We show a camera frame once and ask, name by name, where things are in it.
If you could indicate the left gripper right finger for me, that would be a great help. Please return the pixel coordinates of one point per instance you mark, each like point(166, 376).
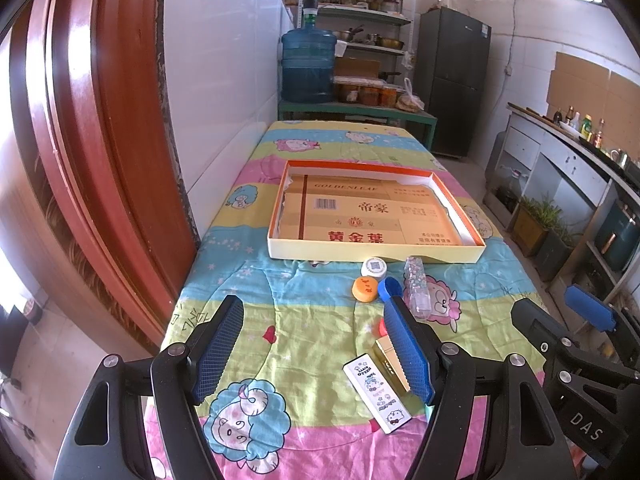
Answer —
point(442, 376)

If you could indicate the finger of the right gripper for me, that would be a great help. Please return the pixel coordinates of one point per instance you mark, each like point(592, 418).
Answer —
point(621, 326)
point(554, 342)

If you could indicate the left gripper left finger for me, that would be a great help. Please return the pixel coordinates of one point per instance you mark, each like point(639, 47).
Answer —
point(182, 376)

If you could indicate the gold shiny rectangular box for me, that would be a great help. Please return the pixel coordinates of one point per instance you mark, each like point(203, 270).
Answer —
point(388, 359)

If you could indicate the clear glitter rectangular case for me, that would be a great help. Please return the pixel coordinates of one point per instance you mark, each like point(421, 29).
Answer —
point(416, 294)

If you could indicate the white cartoon rectangular box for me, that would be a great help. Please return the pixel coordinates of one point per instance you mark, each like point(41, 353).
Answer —
point(376, 393)

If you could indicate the blue bottle cap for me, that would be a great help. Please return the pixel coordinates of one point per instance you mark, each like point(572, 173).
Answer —
point(388, 288)

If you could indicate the orange printed bottle cap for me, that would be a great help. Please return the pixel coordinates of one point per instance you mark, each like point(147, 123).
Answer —
point(365, 289)

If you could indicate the white QR code cap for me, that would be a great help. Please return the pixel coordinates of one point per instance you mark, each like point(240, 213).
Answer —
point(374, 267)

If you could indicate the red bottle cap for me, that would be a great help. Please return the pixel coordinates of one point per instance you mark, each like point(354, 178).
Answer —
point(382, 330)

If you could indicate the white kitchen counter cabinet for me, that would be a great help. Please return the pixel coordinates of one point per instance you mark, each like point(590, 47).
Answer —
point(535, 158)

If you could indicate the colourful cartoon sheep blanket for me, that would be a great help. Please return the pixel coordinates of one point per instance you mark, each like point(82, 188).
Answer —
point(302, 324)

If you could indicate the potted green plant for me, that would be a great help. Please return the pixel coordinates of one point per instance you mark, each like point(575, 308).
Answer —
point(533, 221)

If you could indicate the orange-rimmed shallow cardboard tray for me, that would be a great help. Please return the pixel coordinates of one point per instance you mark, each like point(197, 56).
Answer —
point(348, 212)

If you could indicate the plastic bag of food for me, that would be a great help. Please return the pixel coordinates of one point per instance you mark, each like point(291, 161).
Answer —
point(407, 100)

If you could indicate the green low table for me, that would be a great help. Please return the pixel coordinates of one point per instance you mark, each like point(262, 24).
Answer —
point(349, 109)

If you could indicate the black refrigerator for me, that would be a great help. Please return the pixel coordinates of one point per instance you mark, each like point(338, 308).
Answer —
point(450, 75)

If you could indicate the blue water jug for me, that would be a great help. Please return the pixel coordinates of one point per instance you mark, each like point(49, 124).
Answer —
point(308, 60)

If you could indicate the metal storage shelf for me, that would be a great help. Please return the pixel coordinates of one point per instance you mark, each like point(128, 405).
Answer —
point(376, 30)

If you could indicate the red wooden door frame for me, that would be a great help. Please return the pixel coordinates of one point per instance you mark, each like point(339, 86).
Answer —
point(94, 216)

